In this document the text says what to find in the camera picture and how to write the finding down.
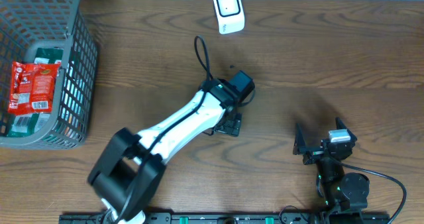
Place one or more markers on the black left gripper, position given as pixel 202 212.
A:
pixel 234 131

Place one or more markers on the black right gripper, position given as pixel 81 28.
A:
pixel 301 143

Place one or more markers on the red snack bag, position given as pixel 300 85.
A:
pixel 36 88
pixel 16 76

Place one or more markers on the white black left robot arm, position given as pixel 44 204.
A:
pixel 130 168

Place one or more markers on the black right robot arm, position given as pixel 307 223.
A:
pixel 345 194

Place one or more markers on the white barcode scanner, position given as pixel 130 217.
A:
pixel 230 15

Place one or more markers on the green white flat package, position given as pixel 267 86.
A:
pixel 26 125

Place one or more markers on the grey plastic mesh basket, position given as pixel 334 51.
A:
pixel 27 25

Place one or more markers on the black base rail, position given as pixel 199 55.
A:
pixel 184 218

